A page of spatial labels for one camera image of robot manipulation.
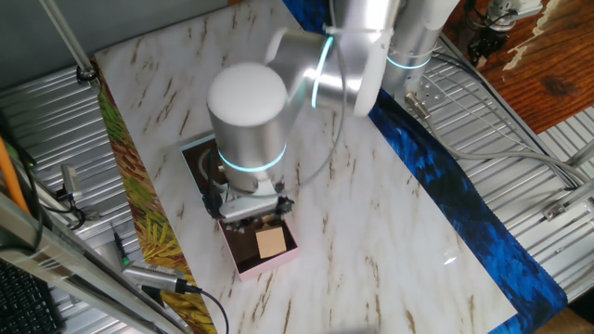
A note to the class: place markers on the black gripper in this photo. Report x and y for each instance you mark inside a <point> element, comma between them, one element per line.
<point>264,219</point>

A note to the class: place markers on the small wooden cube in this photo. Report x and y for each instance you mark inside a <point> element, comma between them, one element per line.
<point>267,226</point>

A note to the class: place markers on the large wooden cube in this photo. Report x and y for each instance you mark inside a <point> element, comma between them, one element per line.
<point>271,242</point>

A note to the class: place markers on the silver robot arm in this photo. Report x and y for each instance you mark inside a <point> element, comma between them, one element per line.
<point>250,116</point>

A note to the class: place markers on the pink cardboard box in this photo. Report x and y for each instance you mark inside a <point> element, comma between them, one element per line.
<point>269,269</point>

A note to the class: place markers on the light blue cardboard box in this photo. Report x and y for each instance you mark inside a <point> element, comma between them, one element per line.
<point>197,171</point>

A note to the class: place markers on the white marble pattern sheet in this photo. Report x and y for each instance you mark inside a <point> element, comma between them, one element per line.
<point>371,232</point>

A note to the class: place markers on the white vented device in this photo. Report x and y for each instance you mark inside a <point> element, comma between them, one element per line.
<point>153,276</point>

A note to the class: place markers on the yellow green painted cloth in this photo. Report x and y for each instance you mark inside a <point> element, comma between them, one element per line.
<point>139,195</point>

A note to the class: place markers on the blue painted cloth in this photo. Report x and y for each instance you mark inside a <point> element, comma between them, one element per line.
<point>464,195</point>

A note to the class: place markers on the orange tube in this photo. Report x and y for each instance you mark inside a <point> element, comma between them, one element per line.
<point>11,181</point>

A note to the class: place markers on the black keyboard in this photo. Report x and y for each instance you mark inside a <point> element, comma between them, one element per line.
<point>23,301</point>

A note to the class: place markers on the silver metal pole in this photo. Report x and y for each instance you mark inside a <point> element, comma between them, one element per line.
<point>65,32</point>

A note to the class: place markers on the black idle gripper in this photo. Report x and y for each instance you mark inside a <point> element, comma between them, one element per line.
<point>487,46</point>

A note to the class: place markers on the brown wooden table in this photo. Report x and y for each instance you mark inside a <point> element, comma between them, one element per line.
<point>557,55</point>

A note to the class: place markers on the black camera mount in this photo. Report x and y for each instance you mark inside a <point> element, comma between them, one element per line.
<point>151,293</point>

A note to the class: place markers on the aluminium frame beam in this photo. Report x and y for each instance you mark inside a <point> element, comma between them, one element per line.
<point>69,273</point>

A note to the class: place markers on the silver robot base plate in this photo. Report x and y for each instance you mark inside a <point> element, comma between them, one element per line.
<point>431,93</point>

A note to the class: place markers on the silver corner bracket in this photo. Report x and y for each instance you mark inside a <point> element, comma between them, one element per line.
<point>554,211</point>

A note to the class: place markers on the aluminium rail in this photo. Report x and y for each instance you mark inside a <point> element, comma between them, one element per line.
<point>580,199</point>

